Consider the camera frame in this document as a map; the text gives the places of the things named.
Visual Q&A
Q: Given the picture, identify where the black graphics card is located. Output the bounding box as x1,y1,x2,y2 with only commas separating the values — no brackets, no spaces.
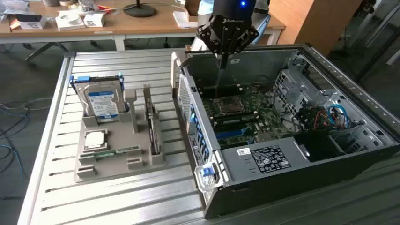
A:
143,84,162,156

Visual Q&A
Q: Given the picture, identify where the orange tool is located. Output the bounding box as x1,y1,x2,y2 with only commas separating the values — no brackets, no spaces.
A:
97,4,119,15

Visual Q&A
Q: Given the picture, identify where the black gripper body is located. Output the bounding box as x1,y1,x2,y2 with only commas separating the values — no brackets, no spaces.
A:
210,0,254,52

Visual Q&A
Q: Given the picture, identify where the clear plastic bag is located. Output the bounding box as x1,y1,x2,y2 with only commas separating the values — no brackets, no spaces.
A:
0,0,33,15

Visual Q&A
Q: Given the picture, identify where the brown cardboard box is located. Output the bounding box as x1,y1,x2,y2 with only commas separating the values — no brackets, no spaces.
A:
185,0,201,17

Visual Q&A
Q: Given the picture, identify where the black lamp base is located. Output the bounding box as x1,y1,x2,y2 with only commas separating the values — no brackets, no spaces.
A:
123,0,158,18

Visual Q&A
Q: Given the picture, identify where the black open PC case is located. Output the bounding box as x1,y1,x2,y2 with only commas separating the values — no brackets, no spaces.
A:
170,43,400,220

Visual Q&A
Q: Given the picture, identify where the hard disk with blue carrier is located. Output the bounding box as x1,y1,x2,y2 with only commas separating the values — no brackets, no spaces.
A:
70,73,127,123

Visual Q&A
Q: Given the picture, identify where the blue expansion slot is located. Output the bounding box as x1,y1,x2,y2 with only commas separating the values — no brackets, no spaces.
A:
215,129,251,139

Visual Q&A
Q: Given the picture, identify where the small white labelled box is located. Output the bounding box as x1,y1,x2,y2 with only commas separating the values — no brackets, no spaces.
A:
83,13,106,28

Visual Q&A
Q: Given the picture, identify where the grey chipset heatsink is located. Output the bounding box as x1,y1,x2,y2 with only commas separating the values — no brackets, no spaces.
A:
257,133,278,143

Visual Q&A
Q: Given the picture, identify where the blue floor cable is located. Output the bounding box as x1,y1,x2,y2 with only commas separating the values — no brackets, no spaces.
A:
0,144,27,182

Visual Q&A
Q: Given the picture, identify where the grey parts rack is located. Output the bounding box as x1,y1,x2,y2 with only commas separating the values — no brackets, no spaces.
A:
73,88,167,183

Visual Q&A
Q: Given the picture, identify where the grey floor cable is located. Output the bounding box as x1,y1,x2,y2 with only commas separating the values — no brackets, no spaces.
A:
0,97,53,111

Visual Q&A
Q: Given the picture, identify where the green motherboard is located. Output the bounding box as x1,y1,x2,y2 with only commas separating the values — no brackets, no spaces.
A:
201,83,303,150

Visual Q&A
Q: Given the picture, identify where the green RAM stick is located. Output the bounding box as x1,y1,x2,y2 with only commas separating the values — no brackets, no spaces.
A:
79,146,141,158

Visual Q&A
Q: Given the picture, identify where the wooden cabinet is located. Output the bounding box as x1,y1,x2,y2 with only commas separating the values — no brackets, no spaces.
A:
269,0,366,57

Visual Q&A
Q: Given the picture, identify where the white booklet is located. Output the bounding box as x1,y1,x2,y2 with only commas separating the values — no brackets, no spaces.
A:
173,10,199,29

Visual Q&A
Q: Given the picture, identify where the silver CPU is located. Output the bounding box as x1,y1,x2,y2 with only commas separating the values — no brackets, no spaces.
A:
83,131,110,150

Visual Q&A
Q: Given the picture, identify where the multicolour power wire bundle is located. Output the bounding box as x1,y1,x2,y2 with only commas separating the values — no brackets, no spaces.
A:
295,105,330,131

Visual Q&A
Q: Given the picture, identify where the wooden desk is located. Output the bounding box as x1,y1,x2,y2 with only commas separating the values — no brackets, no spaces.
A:
0,0,287,51

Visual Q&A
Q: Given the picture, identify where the white box with black lid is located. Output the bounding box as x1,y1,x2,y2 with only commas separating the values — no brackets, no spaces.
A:
15,14,49,30

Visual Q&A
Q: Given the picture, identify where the white box with round insert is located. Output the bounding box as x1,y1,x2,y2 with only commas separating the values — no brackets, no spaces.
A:
55,11,86,31

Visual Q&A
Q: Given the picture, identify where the grey power supply unit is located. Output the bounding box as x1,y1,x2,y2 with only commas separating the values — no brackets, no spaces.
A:
215,137,311,184

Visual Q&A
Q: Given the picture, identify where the blue case latch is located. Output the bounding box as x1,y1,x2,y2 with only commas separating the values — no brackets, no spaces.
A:
202,165,218,177

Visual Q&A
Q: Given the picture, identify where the blue data wire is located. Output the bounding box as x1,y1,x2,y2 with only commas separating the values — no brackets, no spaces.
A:
327,104,351,129

